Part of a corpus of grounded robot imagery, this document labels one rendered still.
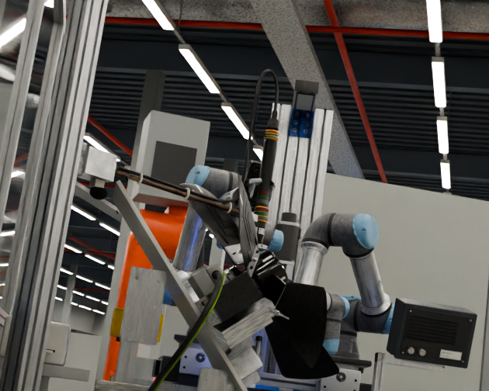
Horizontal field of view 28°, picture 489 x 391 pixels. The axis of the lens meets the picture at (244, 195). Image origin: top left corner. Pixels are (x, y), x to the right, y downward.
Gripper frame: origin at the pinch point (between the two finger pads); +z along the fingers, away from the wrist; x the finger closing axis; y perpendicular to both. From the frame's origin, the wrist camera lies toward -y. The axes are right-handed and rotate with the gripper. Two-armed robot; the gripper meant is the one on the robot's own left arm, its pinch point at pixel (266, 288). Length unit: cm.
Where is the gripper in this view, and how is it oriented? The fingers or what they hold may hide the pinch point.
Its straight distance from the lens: 299.4
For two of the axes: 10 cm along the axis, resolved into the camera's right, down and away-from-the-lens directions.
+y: 7.1, 0.6, -7.1
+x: -2.1, 9.7, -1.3
